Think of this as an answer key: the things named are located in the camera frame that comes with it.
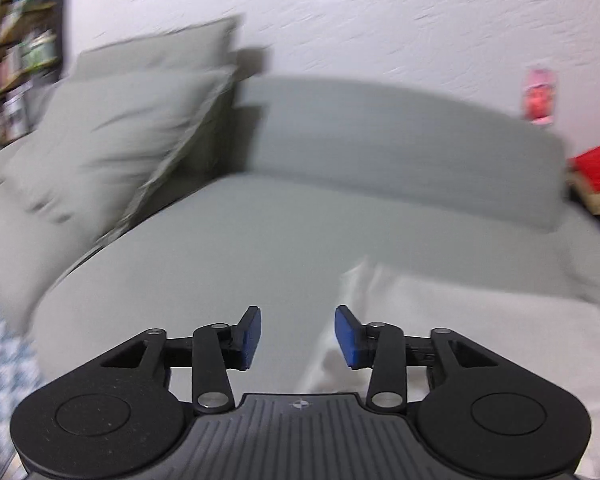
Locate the grey sofa cushion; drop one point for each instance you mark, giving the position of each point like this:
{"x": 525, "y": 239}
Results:
{"x": 110, "y": 145}
{"x": 155, "y": 50}

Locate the bookshelf with books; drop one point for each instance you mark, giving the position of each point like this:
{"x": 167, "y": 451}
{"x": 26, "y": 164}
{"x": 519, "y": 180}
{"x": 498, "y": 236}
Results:
{"x": 15, "y": 50}

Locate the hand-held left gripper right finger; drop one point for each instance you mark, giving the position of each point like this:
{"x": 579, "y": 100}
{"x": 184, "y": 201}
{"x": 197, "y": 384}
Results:
{"x": 347, "y": 335}

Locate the grey sofa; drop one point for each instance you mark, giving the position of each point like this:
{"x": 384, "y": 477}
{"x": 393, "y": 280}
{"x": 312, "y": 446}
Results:
{"x": 330, "y": 220}

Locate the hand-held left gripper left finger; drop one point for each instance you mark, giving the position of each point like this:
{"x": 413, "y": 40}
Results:
{"x": 251, "y": 335}

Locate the blue white patterned rug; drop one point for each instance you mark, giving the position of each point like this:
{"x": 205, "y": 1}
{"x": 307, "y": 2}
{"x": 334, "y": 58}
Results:
{"x": 0, "y": 360}

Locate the light grey hoodie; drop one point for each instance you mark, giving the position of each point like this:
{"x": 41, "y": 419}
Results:
{"x": 455, "y": 320}

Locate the wall poster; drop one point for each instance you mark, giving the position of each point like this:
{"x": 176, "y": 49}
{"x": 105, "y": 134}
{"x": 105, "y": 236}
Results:
{"x": 540, "y": 95}

